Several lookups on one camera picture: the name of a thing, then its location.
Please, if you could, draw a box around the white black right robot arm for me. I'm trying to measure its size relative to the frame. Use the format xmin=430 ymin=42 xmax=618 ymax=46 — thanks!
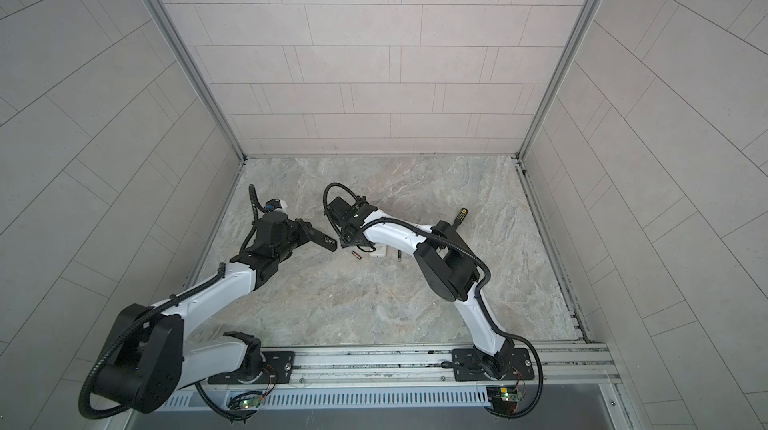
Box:
xmin=323 ymin=196 xmax=516 ymax=380

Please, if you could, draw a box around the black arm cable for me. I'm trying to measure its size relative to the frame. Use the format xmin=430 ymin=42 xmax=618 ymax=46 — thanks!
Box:
xmin=77 ymin=183 xmax=268 ymax=422
xmin=322 ymin=181 xmax=545 ymax=420

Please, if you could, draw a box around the aluminium corner post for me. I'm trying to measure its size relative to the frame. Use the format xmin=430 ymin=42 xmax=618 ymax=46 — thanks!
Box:
xmin=517 ymin=0 xmax=602 ymax=164
xmin=142 ymin=0 xmax=247 ymax=165

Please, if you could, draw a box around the white remote control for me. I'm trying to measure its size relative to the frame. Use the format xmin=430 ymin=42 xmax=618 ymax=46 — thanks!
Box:
xmin=369 ymin=245 xmax=388 ymax=257

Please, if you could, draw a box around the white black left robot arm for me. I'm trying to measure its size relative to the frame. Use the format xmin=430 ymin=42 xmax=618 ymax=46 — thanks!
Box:
xmin=78 ymin=211 xmax=337 ymax=420

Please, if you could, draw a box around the right circuit board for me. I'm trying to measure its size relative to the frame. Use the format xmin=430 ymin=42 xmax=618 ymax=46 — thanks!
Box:
xmin=486 ymin=387 xmax=525 ymax=418

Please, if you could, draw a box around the black remote control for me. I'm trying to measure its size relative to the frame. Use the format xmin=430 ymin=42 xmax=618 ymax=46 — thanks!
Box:
xmin=310 ymin=230 xmax=338 ymax=252

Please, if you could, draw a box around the aluminium corner post right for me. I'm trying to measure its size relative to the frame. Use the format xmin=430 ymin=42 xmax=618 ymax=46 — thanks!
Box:
xmin=517 ymin=0 xmax=602 ymax=164

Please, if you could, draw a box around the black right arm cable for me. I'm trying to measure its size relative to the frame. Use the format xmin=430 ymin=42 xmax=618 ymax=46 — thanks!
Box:
xmin=322 ymin=181 xmax=545 ymax=420

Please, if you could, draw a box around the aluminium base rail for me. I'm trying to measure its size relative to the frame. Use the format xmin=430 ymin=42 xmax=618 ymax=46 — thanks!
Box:
xmin=160 ymin=341 xmax=638 ymax=429

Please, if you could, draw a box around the aluminium corner post left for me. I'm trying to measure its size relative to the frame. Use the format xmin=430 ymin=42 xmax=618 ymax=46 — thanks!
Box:
xmin=142 ymin=0 xmax=247 ymax=165

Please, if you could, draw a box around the black yellow screwdriver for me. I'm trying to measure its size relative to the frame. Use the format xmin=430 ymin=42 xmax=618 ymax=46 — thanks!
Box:
xmin=453 ymin=207 xmax=469 ymax=228

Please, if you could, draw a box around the circuit board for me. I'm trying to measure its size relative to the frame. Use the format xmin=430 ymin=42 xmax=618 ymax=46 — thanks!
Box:
xmin=227 ymin=390 xmax=266 ymax=412
xmin=486 ymin=387 xmax=525 ymax=418

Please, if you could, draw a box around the left circuit board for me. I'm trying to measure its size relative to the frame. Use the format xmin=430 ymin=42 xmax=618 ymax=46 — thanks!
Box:
xmin=227 ymin=390 xmax=266 ymax=412

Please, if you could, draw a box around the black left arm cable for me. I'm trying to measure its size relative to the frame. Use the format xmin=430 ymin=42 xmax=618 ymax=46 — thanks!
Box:
xmin=77 ymin=183 xmax=268 ymax=422

